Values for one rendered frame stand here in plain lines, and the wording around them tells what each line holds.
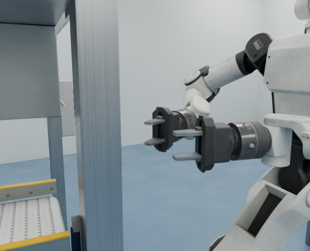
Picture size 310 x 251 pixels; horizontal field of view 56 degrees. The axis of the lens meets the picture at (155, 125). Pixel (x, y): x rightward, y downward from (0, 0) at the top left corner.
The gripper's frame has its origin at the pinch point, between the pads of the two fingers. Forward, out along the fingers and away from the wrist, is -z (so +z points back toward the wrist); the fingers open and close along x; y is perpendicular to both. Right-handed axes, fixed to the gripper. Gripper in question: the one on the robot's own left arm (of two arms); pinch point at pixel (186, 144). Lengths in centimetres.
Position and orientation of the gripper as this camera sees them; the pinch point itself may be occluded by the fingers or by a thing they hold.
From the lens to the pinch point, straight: 64.7
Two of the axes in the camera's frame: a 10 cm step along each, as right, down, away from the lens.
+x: 0.0, 9.8, 1.8
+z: 9.7, -0.5, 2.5
